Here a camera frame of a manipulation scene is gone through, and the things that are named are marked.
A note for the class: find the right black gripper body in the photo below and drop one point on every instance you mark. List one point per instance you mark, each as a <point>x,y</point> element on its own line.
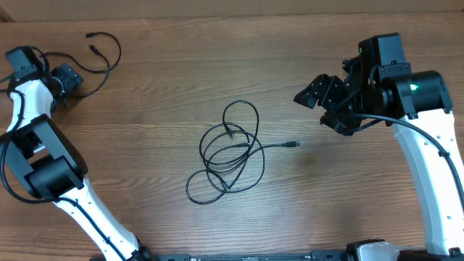
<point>357,98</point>

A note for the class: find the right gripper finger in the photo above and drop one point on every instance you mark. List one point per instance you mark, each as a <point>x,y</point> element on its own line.
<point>332,92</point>
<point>314,92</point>

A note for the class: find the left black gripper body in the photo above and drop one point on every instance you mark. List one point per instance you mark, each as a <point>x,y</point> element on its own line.
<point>64,78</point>

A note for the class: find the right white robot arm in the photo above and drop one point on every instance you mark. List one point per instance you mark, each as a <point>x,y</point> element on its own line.
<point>380,87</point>

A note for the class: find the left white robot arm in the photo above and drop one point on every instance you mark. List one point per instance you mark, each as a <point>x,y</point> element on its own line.
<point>48,166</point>

